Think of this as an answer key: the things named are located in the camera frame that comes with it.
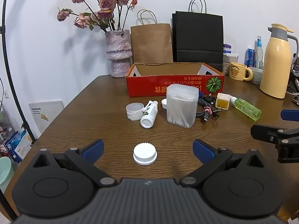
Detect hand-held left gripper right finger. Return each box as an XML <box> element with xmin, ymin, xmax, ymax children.
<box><xmin>180</xmin><ymin>139</ymin><xmax>265</xmax><ymax>188</ymax></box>

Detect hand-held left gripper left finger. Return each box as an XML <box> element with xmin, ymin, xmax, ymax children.
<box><xmin>33</xmin><ymin>139</ymin><xmax>117</xmax><ymax>188</ymax></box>

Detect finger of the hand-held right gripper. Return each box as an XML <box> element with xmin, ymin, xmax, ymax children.
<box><xmin>280</xmin><ymin>109</ymin><xmax>299</xmax><ymax>121</ymax></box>
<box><xmin>251</xmin><ymin>124</ymin><xmax>299</xmax><ymax>164</ymax></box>

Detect green spray bottle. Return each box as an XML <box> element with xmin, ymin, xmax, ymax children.
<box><xmin>230</xmin><ymin>96</ymin><xmax>262</xmax><ymax>121</ymax></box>

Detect braided charging cable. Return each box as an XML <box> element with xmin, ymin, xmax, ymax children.
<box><xmin>196</xmin><ymin>98</ymin><xmax>221</xmax><ymax>123</ymax></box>

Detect clear cotton swab box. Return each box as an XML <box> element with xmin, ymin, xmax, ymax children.
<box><xmin>166</xmin><ymin>84</ymin><xmax>199</xmax><ymax>129</ymax></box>

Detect white ribbed bottle cap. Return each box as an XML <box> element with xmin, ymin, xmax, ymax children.
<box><xmin>133</xmin><ymin>143</ymin><xmax>157</xmax><ymax>166</ymax></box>

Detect black charging cable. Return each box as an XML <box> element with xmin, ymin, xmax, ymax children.
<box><xmin>198</xmin><ymin>94</ymin><xmax>216</xmax><ymax>105</ymax></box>

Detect yellow white charger plug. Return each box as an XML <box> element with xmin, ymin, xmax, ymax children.
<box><xmin>216</xmin><ymin>93</ymin><xmax>232</xmax><ymax>111</ymax></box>

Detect white round container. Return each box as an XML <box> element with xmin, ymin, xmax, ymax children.
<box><xmin>126</xmin><ymin>103</ymin><xmax>144</xmax><ymax>121</ymax></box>

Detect white spray bottle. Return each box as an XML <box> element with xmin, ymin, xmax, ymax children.
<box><xmin>140</xmin><ymin>100</ymin><xmax>159</xmax><ymax>129</ymax></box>

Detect red cardboard box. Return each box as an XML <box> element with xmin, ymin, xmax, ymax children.
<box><xmin>126</xmin><ymin>62</ymin><xmax>225</xmax><ymax>98</ymax></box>

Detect black metal object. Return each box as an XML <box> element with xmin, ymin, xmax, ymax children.
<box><xmin>286</xmin><ymin>63</ymin><xmax>299</xmax><ymax>105</ymax></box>

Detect grey bowl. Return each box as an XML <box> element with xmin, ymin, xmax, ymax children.
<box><xmin>248</xmin><ymin>67</ymin><xmax>263</xmax><ymax>85</ymax></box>

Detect yellow thermos jug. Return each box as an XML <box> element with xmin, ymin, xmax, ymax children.
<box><xmin>259</xmin><ymin>23</ymin><xmax>299</xmax><ymax>99</ymax></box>

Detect white flat board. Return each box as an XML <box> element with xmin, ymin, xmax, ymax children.
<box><xmin>28</xmin><ymin>100</ymin><xmax>64</xmax><ymax>136</ymax></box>

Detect yellow bear mug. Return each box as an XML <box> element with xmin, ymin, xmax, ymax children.
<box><xmin>229</xmin><ymin>62</ymin><xmax>254</xmax><ymax>82</ymax></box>

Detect blue drink can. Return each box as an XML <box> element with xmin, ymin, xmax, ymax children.
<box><xmin>244</xmin><ymin>48</ymin><xmax>256</xmax><ymax>68</ymax></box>

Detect blue white packages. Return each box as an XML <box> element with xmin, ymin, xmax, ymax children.
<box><xmin>4</xmin><ymin>129</ymin><xmax>32</xmax><ymax>164</ymax></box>

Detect clear seed container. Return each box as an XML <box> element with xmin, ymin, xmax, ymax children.
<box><xmin>222</xmin><ymin>52</ymin><xmax>239</xmax><ymax>75</ymax></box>

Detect pale green bin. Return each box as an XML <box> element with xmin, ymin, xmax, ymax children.
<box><xmin>0</xmin><ymin>156</ymin><xmax>13</xmax><ymax>192</ymax></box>

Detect pink marbled vase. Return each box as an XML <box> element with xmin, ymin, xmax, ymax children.
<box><xmin>104</xmin><ymin>29</ymin><xmax>133</xmax><ymax>78</ymax></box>

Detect black paper bag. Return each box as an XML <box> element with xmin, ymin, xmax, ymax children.
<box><xmin>172</xmin><ymin>0</ymin><xmax>224</xmax><ymax>71</ymax></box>

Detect brown paper bag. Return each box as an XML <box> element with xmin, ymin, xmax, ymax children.
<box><xmin>130</xmin><ymin>9</ymin><xmax>174</xmax><ymax>64</ymax></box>

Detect dried pink roses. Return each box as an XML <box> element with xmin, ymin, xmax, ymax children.
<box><xmin>57</xmin><ymin>0</ymin><xmax>138</xmax><ymax>33</ymax></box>

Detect black lamp stand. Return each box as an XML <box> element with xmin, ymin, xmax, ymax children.
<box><xmin>0</xmin><ymin>0</ymin><xmax>38</xmax><ymax>145</ymax></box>

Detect metal wire rack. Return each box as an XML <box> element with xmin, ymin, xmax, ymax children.
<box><xmin>0</xmin><ymin>99</ymin><xmax>12</xmax><ymax>150</ymax></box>

